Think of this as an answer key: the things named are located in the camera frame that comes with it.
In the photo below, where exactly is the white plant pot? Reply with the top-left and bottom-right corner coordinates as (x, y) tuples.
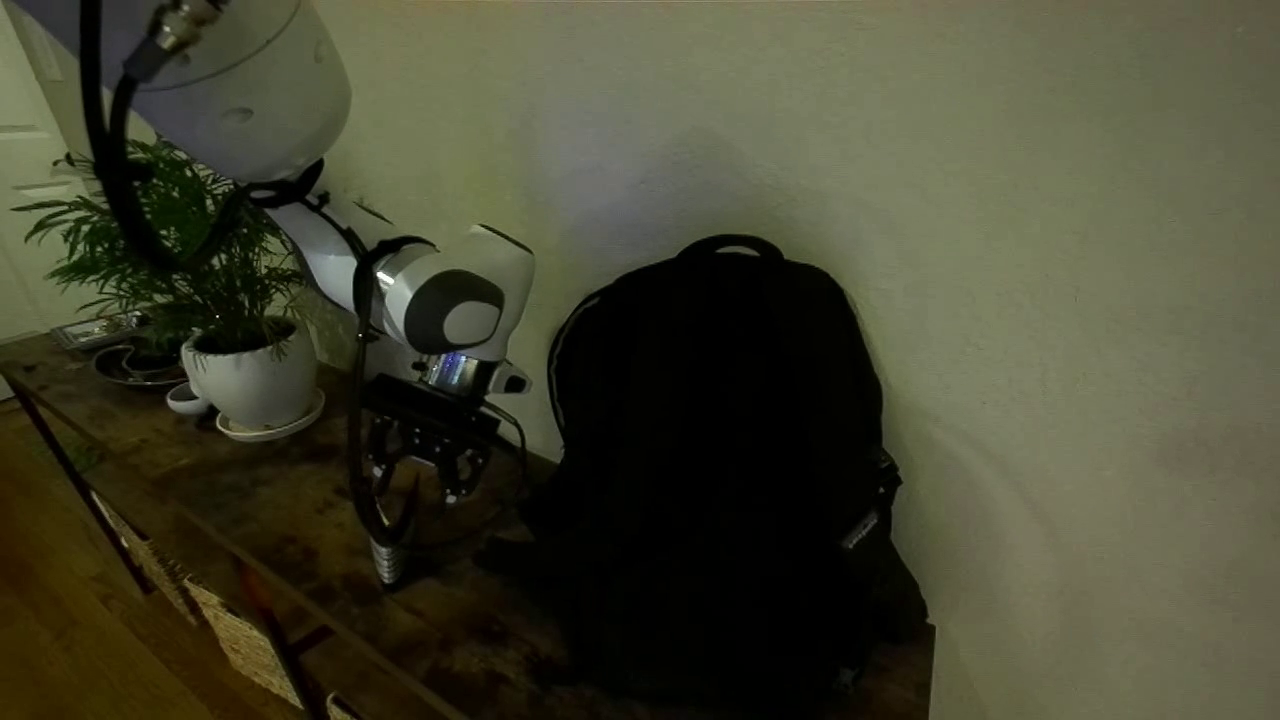
(182, 318), (317, 421)

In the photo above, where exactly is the white pot saucer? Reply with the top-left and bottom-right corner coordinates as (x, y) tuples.
(166, 382), (328, 445)

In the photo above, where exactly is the wooden console table frame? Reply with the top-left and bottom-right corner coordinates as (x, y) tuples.
(0, 332), (938, 720)

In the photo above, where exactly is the black backpack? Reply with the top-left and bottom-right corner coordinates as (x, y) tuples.
(530, 233), (926, 716)

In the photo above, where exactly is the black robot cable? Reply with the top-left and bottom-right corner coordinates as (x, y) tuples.
(76, 0), (391, 536)

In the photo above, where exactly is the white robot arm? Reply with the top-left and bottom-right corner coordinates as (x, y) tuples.
(13, 0), (533, 500)

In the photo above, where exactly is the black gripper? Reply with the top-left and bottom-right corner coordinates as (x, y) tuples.
(353, 377), (506, 542)

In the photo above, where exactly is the green palm plant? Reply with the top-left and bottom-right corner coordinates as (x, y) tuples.
(19, 140), (300, 351)

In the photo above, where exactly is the black round coaster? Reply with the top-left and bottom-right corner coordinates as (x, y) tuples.
(93, 338), (183, 390)

